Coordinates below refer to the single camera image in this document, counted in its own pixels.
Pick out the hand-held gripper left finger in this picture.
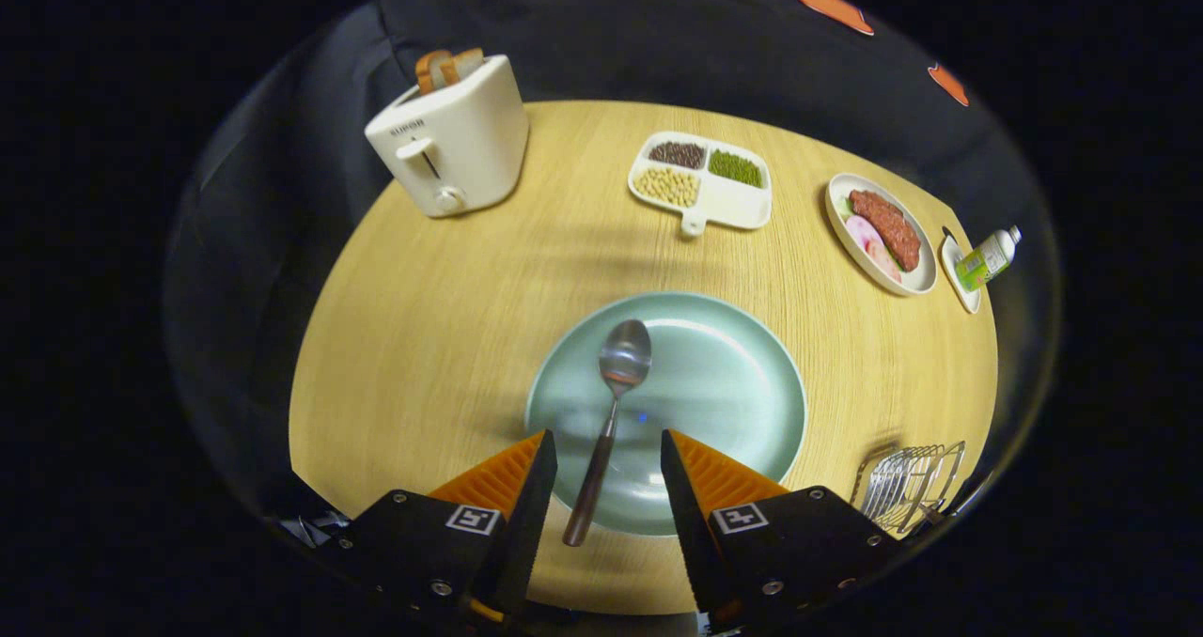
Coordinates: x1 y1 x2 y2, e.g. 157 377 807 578
320 430 559 629

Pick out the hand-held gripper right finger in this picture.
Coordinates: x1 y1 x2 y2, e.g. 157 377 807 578
660 428 903 630

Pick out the pale green round plate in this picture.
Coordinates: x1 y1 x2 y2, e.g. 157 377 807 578
524 291 808 537

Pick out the white divided snack tray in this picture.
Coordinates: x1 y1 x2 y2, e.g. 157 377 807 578
628 131 773 238

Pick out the reddish ham slice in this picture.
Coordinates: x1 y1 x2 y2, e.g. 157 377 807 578
867 240 903 284

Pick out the white oval food plate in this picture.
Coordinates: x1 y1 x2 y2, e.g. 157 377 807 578
824 173 939 297

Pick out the pale pink ham slice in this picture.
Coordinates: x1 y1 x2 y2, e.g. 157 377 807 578
844 214 884 257

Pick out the pile of yellow soybeans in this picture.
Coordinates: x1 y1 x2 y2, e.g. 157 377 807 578
633 166 701 209

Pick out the brown grilled steak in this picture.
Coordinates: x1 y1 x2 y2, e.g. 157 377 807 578
849 190 923 272

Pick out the white square coaster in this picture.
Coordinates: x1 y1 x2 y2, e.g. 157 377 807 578
940 226 983 315

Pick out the pile of green beans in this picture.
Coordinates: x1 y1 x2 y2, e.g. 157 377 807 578
708 149 764 188

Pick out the pile of dark beans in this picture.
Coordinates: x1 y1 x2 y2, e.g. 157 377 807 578
648 141 707 170

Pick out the green label drink bottle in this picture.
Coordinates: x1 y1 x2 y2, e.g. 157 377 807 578
954 225 1023 292

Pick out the cream white toaster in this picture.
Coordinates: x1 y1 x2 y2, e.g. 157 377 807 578
365 53 531 219

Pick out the spoon with brown handle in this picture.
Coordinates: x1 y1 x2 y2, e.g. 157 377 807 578
562 318 653 548

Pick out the metal wire cutlery basket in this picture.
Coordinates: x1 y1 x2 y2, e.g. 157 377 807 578
851 441 967 536

